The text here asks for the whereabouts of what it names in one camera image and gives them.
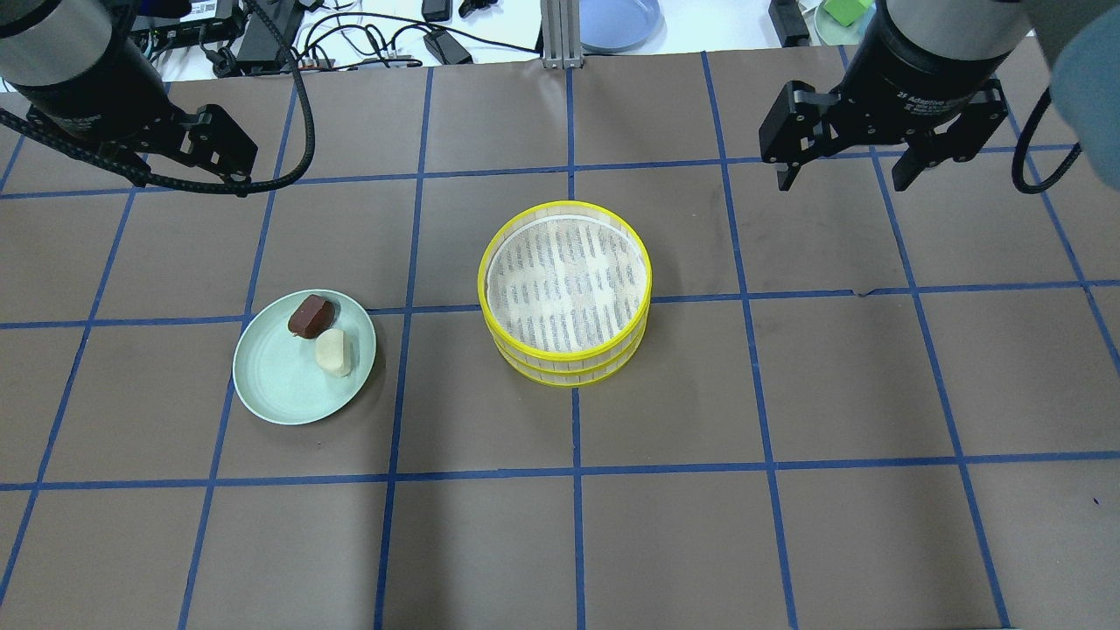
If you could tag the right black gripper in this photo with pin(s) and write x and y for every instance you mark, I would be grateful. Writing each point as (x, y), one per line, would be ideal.
(927, 79)

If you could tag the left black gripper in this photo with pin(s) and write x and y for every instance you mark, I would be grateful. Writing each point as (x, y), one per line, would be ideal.
(92, 98)

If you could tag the brown bun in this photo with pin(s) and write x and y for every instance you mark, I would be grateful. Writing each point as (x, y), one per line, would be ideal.
(312, 317)

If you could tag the white bun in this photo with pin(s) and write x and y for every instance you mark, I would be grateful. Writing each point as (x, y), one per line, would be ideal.
(332, 352)

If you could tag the yellow steamer layer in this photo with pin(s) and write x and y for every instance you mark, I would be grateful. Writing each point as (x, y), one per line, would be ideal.
(571, 374)
(565, 285)

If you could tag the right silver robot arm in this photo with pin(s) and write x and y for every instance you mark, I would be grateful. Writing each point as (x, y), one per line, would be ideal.
(925, 76)

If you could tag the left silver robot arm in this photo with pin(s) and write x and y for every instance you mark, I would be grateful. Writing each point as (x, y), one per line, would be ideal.
(97, 98)

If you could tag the green tray plate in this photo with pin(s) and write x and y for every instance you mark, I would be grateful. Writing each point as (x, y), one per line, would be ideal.
(832, 34)

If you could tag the green cube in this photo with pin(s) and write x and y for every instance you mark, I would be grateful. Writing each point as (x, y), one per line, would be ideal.
(847, 12)

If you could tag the light green plate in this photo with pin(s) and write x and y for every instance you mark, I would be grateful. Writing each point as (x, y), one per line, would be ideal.
(276, 373)

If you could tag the black power adapter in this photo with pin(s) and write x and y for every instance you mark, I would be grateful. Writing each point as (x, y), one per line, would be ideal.
(445, 49)

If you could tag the blue plate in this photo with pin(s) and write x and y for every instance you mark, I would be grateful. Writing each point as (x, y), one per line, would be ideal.
(617, 26)

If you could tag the aluminium frame post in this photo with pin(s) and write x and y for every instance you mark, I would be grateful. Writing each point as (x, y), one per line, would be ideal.
(560, 35)

